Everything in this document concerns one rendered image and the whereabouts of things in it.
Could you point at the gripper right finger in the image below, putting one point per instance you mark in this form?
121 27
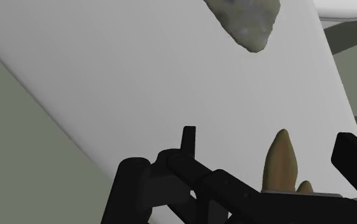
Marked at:
356 164

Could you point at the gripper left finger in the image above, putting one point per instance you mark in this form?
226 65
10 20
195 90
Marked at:
184 173

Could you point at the brown pointed object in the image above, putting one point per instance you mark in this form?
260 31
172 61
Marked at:
280 164

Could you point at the grey green rough stone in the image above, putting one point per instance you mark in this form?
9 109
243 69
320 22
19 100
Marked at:
246 21

